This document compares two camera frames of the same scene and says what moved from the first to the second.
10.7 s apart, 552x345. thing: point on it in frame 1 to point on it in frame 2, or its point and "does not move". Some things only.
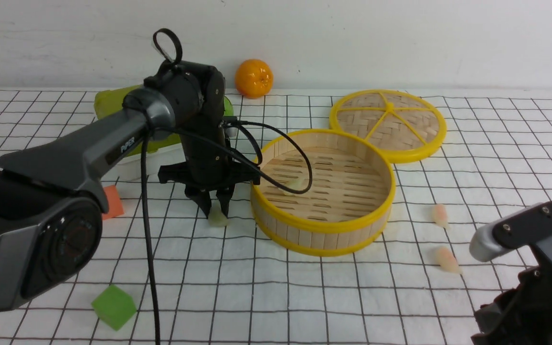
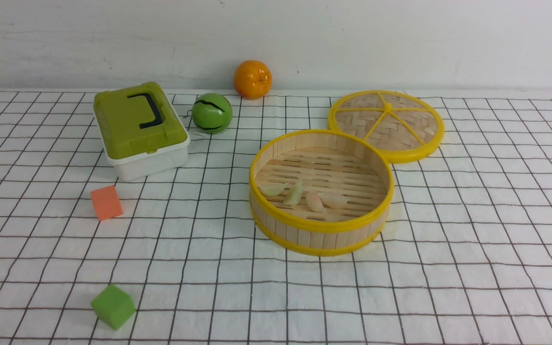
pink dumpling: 440,216 to 314,202
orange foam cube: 115,206 does not move
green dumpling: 297,184 to 271,189
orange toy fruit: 254,78 does not move
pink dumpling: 447,260 to 333,200
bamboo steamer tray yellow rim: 324,192 does not move
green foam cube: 114,306 does not move
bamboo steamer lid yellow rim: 403,125 does not move
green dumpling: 216,218 to 294,195
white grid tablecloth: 164,275 does not move
